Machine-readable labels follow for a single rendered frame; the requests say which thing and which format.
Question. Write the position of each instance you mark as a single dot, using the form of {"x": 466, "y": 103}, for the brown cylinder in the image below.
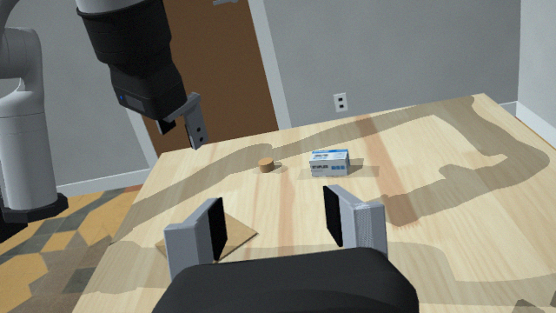
{"x": 266, "y": 165}

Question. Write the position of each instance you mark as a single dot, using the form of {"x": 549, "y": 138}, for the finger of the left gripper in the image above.
{"x": 194, "y": 123}
{"x": 165, "y": 127}

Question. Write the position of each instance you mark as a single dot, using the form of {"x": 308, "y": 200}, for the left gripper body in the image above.
{"x": 132, "y": 37}

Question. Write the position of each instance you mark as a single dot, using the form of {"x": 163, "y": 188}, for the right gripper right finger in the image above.
{"x": 353, "y": 223}

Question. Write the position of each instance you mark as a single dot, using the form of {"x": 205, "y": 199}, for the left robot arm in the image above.
{"x": 26, "y": 171}

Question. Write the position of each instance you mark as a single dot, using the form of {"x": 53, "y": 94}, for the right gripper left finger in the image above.
{"x": 199, "y": 239}

